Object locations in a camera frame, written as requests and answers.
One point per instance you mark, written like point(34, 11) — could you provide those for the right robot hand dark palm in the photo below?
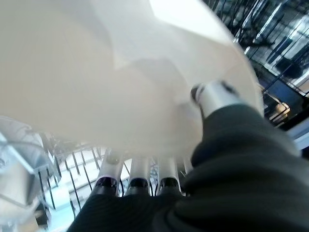
point(229, 181)

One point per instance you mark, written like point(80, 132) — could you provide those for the cream ceramic plate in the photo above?
point(84, 72)

